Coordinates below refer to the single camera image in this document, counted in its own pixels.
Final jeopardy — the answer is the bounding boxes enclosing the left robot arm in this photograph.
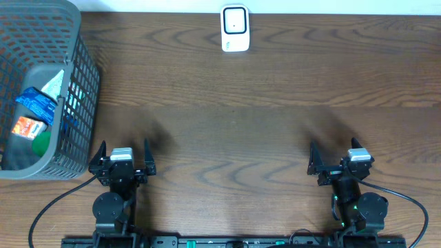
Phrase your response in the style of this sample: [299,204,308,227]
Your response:
[89,139,156,247]

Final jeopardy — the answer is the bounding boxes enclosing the green lid jar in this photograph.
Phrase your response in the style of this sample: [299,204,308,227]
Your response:
[31,132,51,157]

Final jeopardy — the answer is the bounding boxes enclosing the orange tissue pack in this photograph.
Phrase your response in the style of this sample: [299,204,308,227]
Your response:
[12,116,47,141]

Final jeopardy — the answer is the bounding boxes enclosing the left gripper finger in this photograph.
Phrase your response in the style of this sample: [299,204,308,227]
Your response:
[144,138,155,170]
[90,141,106,167]

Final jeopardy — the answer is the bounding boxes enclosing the teal wet wipes pack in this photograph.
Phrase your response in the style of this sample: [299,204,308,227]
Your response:
[41,70,85,114]

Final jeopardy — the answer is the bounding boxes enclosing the blue snack bar wrapper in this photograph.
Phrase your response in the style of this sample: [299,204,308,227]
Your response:
[16,87,57,125]

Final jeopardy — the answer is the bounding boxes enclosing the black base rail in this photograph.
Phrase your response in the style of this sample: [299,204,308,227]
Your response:
[61,235,407,248]

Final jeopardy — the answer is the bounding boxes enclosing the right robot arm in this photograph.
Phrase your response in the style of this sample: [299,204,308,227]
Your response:
[307,138,389,247]

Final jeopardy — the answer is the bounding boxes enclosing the grey plastic mesh basket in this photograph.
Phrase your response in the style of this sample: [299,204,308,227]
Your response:
[1,1,101,180]

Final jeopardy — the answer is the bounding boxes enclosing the white barcode scanner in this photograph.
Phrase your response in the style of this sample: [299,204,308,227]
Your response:
[220,4,250,52]

